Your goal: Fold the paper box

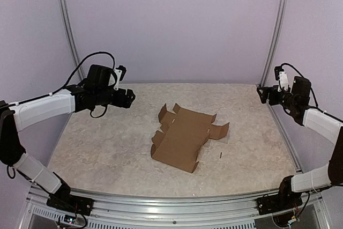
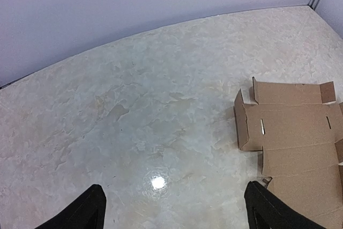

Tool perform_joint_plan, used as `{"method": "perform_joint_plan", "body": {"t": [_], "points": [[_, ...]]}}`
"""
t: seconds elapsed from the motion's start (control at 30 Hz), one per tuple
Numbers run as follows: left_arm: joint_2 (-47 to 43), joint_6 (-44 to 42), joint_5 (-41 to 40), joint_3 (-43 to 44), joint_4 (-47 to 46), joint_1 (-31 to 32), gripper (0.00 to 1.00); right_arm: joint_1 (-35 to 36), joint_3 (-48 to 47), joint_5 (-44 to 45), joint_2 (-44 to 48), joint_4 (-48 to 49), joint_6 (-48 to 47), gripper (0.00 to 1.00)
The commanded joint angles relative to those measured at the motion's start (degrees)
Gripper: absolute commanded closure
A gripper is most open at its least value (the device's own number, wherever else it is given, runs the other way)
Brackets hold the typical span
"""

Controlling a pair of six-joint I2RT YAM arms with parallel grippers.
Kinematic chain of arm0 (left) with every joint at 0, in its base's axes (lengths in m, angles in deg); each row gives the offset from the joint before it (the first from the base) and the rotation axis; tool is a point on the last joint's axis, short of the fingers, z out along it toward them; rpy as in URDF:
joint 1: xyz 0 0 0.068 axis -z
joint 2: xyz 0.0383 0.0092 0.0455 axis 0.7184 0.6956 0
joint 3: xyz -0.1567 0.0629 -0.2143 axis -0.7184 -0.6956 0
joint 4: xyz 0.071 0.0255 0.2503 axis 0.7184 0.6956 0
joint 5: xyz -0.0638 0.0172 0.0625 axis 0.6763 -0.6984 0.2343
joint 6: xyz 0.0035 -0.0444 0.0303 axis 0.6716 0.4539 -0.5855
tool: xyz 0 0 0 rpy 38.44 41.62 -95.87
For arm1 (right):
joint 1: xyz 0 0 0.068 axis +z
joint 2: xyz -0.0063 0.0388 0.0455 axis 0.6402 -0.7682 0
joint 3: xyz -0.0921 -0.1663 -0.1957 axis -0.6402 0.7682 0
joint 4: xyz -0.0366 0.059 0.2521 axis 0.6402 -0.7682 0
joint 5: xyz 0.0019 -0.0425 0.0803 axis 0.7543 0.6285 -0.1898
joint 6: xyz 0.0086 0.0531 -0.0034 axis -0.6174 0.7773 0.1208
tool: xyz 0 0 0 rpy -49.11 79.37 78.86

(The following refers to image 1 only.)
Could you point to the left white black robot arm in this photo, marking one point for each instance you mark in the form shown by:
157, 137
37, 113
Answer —
99, 88

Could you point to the left aluminium frame post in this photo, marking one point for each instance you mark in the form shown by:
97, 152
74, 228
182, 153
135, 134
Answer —
68, 31

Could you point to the right aluminium frame post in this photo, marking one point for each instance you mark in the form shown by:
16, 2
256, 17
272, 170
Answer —
274, 41

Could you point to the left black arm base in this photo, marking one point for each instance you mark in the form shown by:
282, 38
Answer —
71, 203

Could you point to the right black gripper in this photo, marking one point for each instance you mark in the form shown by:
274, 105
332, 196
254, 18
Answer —
268, 89

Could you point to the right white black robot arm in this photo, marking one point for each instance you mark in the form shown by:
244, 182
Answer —
295, 101

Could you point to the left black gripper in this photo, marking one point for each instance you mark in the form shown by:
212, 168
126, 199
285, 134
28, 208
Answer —
127, 103

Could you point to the aluminium frame post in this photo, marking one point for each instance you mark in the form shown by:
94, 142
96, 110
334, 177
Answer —
68, 31
274, 41

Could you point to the brown cardboard paper box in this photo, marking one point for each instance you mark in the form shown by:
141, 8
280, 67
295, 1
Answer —
181, 136

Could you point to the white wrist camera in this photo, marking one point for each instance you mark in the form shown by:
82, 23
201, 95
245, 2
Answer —
282, 78
116, 76

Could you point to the front aluminium frame rail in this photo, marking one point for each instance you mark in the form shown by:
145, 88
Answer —
124, 211

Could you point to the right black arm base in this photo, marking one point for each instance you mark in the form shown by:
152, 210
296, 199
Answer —
274, 203

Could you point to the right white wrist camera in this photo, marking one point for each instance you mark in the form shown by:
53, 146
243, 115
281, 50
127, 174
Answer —
282, 78

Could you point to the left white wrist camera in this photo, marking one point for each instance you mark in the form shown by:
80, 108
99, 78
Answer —
116, 76

